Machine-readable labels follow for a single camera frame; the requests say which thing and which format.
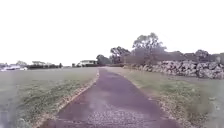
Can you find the dark asphalt path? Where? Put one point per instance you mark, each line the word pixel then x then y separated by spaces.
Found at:
pixel 111 100

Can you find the grass verge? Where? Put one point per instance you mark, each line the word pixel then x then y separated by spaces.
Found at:
pixel 173 90

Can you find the grass field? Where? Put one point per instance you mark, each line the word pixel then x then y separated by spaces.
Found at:
pixel 36 90

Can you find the row of trees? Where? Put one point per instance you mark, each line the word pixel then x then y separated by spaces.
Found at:
pixel 146 50

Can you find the white building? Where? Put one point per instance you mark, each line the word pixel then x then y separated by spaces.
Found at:
pixel 87 62

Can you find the row of distant buildings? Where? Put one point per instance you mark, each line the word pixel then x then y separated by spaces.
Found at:
pixel 20 66

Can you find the dry stone wall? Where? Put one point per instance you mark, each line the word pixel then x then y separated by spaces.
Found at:
pixel 186 68

